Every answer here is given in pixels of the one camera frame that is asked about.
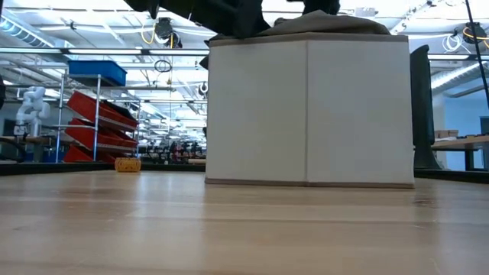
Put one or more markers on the wooden desk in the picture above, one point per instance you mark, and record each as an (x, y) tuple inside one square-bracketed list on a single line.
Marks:
[(462, 143)]

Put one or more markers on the blue plastic bin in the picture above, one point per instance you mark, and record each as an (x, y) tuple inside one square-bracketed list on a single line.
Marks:
[(97, 72)]

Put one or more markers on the red plastic bin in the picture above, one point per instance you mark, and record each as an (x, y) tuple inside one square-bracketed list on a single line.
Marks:
[(95, 109), (91, 133), (78, 154)]

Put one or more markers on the black upright stand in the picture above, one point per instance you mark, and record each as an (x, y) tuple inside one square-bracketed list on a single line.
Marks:
[(420, 107)]

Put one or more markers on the small round tape roll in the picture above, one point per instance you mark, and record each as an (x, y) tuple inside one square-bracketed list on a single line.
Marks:
[(127, 164)]

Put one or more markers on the cardboard box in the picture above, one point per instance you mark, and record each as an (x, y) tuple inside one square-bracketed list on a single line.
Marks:
[(446, 133)]

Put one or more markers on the black table frame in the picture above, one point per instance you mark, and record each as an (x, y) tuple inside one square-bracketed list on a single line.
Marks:
[(57, 168)]

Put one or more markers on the beige fabric storage box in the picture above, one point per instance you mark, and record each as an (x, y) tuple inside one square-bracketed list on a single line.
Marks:
[(305, 114)]

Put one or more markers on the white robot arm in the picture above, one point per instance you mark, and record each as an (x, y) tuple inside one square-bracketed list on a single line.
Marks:
[(32, 109)]

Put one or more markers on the metal shelf rack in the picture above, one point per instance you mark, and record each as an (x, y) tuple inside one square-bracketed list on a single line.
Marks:
[(96, 114)]

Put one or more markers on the beige garment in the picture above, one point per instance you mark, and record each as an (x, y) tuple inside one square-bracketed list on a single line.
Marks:
[(324, 24)]

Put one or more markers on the thin black pole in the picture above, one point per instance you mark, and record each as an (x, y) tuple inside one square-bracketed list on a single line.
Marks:
[(477, 49)]

